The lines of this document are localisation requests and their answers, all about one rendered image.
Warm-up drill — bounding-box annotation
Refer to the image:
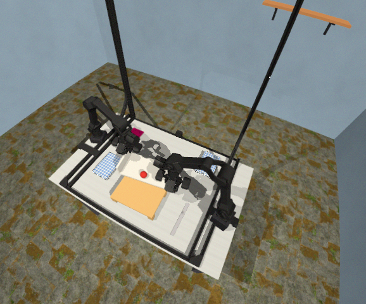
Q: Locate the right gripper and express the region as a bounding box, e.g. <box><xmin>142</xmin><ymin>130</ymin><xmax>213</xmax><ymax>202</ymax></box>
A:
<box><xmin>111</xmin><ymin>137</ymin><xmax>142</xmax><ymax>153</ymax></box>

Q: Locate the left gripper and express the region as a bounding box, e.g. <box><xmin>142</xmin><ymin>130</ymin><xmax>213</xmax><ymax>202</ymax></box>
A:
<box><xmin>155</xmin><ymin>169</ymin><xmax>191</xmax><ymax>190</ymax></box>

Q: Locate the tan low wooden shelf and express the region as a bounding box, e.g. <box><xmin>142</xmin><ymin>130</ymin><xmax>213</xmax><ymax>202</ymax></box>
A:
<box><xmin>110</xmin><ymin>176</ymin><xmax>167</xmax><ymax>220</ymax></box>

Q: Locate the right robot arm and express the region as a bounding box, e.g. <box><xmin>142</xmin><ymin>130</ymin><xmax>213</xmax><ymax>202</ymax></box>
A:
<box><xmin>82</xmin><ymin>96</ymin><xmax>140</xmax><ymax>155</ymax></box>

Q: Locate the red ball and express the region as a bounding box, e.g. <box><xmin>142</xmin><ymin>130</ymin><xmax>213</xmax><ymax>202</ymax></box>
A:
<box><xmin>140</xmin><ymin>171</ymin><xmax>148</xmax><ymax>178</ymax></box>

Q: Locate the white tray with raised ends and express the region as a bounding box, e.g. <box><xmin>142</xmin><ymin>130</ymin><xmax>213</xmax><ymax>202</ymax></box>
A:
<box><xmin>116</xmin><ymin>151</ymin><xmax>165</xmax><ymax>189</ymax></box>

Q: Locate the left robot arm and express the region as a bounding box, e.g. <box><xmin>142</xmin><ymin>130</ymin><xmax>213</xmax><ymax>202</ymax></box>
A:
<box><xmin>153</xmin><ymin>153</ymin><xmax>236</xmax><ymax>222</ymax></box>

